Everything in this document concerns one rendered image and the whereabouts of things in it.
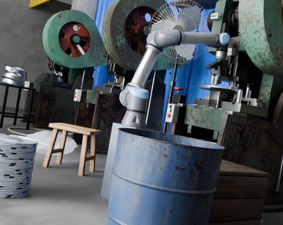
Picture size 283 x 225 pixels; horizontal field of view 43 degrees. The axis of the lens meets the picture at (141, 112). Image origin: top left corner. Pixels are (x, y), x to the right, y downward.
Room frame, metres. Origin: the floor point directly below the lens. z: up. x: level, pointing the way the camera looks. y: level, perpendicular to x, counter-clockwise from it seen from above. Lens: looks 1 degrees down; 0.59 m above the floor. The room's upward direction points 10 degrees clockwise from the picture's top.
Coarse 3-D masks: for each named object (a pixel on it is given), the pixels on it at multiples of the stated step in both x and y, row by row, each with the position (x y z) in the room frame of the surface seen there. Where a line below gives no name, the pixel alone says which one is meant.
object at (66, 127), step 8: (56, 128) 2.66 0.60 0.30; (64, 128) 2.64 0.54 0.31; (72, 128) 2.63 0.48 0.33; (80, 128) 2.69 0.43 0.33; (88, 128) 2.80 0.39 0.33; (56, 136) 2.69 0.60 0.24; (64, 136) 2.84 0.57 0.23; (88, 136) 2.64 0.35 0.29; (96, 136) 2.79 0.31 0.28; (64, 144) 2.86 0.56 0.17; (48, 152) 2.68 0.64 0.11; (56, 152) 2.77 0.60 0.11; (48, 160) 2.67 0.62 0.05; (80, 160) 2.61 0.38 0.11; (88, 160) 2.69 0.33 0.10; (80, 168) 2.60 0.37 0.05
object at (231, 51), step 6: (234, 42) 2.56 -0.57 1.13; (228, 48) 2.60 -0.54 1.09; (234, 48) 2.55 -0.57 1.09; (228, 54) 2.59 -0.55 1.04; (234, 54) 2.54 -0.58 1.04; (228, 60) 2.58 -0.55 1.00; (234, 60) 2.53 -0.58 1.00; (228, 66) 2.53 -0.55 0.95; (234, 66) 2.53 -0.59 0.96; (240, 66) 2.53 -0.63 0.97; (246, 66) 2.56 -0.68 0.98; (228, 72) 2.53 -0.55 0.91; (234, 72) 2.52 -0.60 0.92; (240, 72) 2.53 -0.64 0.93; (246, 72) 2.57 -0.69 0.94; (246, 78) 2.57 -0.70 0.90
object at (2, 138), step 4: (0, 136) 1.94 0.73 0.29; (4, 136) 1.96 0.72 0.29; (8, 136) 2.03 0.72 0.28; (12, 136) 2.05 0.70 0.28; (16, 136) 2.07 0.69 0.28; (20, 136) 2.08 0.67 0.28; (0, 140) 1.85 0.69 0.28; (4, 140) 1.87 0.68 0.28; (8, 140) 1.87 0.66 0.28; (12, 140) 1.88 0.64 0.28; (16, 140) 1.90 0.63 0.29; (20, 140) 1.92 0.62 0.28; (24, 140) 1.98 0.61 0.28; (28, 140) 2.00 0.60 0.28; (32, 140) 2.03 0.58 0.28; (16, 144) 1.81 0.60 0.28; (20, 144) 1.82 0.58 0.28; (24, 144) 1.84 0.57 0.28; (28, 144) 1.86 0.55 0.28; (32, 144) 1.89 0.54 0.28
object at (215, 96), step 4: (204, 88) 2.49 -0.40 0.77; (208, 88) 2.42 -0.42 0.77; (212, 88) 2.40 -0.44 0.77; (216, 88) 2.42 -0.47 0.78; (212, 92) 2.53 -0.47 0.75; (216, 92) 2.50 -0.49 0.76; (220, 92) 2.48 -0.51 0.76; (224, 92) 2.50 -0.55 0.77; (228, 92) 2.49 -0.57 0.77; (232, 92) 2.51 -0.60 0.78; (212, 96) 2.53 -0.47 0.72; (216, 96) 2.50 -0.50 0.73; (220, 96) 2.48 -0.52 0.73; (224, 96) 2.50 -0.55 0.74; (212, 100) 2.52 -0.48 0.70; (216, 100) 2.49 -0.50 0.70; (220, 100) 2.49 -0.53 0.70; (224, 100) 2.51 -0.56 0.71; (208, 104) 2.55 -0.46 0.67; (212, 104) 2.52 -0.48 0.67; (216, 104) 2.48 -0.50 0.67
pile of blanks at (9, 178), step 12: (0, 144) 1.82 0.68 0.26; (12, 144) 1.84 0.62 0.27; (36, 144) 1.93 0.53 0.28; (0, 156) 1.79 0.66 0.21; (12, 156) 1.81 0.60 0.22; (24, 156) 1.85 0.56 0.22; (0, 168) 1.79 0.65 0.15; (12, 168) 1.81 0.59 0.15; (24, 168) 1.86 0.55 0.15; (0, 180) 1.79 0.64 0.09; (12, 180) 1.82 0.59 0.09; (24, 180) 1.87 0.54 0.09; (0, 192) 1.79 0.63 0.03; (12, 192) 1.82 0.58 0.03; (24, 192) 1.89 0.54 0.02
